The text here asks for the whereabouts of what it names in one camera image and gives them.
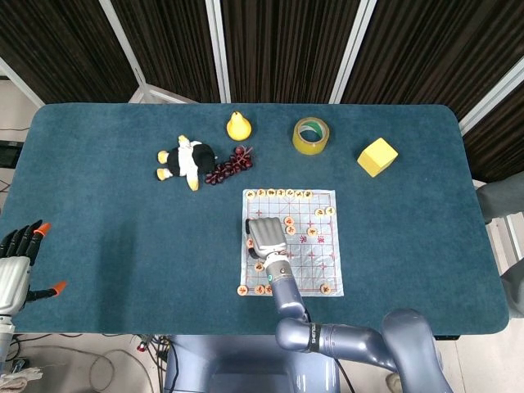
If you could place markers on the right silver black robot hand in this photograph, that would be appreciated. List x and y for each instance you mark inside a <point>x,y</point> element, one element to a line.
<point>268,235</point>

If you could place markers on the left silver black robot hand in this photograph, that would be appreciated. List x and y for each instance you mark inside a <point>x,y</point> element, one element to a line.
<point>14,282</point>

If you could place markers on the round wooden xiangqi piece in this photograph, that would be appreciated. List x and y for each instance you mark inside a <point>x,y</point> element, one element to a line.
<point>249,244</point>
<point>242,290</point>
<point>260,192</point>
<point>250,195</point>
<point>326,288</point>
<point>308,194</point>
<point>312,231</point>
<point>270,192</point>
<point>259,289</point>
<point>330,210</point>
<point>267,289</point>
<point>259,267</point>
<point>292,230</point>
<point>290,192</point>
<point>281,192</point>
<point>291,221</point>
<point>299,194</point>
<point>319,212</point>

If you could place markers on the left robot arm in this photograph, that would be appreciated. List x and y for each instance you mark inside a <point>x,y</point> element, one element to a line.
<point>5,335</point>

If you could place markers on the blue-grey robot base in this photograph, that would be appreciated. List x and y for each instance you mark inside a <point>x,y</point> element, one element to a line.
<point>225,368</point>

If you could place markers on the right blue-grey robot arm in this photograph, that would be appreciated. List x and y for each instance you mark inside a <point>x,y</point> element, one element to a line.
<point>290,303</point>

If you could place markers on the white xiangqi board sheet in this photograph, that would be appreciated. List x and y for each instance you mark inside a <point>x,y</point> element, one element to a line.
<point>319,254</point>

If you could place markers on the dark red toy grapes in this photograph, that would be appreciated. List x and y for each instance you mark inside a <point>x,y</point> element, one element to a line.
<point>229,168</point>

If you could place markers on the yellow packing tape roll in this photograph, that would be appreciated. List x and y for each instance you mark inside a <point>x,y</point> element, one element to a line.
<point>301,145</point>

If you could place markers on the white crumpled rag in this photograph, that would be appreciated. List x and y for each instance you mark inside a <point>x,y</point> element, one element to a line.
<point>20,380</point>

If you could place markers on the yellow toy pear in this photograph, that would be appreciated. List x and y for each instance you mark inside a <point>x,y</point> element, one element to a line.
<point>238,129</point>

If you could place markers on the black white plush toy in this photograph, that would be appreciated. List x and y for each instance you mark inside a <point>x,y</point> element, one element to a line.
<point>184,161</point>

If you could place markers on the blue felt table mat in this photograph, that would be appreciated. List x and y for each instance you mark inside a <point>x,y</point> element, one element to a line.
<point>123,245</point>

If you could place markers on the black box device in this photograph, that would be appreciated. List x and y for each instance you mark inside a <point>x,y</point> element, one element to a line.
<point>8,153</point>

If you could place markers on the yellow foam cube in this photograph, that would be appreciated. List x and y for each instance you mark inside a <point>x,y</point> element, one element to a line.
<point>376,159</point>

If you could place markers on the tan shoe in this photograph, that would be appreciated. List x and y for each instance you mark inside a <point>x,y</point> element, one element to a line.
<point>393,382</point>

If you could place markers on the dark slatted partition panel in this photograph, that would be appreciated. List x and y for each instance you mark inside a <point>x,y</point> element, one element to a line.
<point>286,41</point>
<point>176,41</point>
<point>61,41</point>
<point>430,41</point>
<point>499,139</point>

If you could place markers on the black table control panel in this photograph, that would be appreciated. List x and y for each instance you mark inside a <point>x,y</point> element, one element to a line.
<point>448,337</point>

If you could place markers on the person in grey trousers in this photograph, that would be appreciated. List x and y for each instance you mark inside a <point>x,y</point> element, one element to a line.
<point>503,196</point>

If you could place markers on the white partition frame post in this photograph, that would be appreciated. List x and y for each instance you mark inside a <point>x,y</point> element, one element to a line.
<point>18,79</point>
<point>124,41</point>
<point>491,98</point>
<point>355,41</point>
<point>218,41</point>

